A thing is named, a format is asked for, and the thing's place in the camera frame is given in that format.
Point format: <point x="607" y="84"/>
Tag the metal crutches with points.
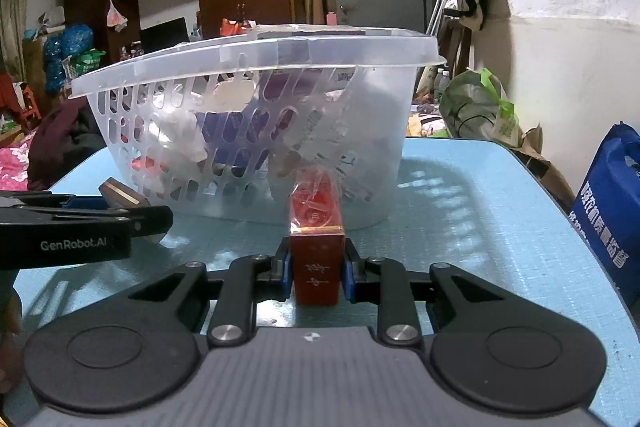
<point x="442" y="7"/>

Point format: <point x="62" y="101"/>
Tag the pink floral blanket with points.
<point x="12" y="167"/>

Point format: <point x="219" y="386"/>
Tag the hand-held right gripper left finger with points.
<point x="286" y="269"/>

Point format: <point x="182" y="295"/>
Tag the beige curtain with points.
<point x="12" y="17"/>

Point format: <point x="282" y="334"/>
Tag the blue plastic bags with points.
<point x="67" y="47"/>

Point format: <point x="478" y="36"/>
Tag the dark monitor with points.
<point x="164" y="36"/>

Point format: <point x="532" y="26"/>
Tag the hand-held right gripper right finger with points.
<point x="348" y="274"/>

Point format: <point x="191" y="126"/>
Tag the dark red box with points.
<point x="317" y="267"/>

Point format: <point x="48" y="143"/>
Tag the red orange bag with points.
<point x="235" y="27"/>

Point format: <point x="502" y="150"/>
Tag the clear plastic basket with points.
<point x="350" y="147"/>

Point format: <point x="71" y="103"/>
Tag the blue printed bag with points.
<point x="610" y="207"/>

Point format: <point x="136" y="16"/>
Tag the brown paper bag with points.
<point x="547" y="167"/>

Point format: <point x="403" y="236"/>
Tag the hanging white plastic bag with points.
<point x="116" y="17"/>

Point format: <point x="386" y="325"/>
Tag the dark maroon cloth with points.
<point x="55" y="142"/>

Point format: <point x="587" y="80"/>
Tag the green basket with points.
<point x="86" y="62"/>

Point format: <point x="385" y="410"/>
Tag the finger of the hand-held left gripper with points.
<point x="150" y="219"/>
<point x="55" y="199"/>

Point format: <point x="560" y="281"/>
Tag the green plastic bag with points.
<point x="475" y="107"/>

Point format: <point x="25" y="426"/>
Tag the brown box with gold band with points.
<point x="122" y="196"/>

